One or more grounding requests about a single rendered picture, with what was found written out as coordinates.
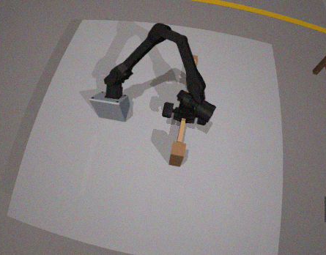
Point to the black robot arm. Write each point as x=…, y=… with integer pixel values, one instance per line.
x=195, y=83

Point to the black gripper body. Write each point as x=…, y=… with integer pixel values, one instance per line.
x=179, y=113

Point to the long wooden bed rail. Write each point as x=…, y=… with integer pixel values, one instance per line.
x=181, y=130

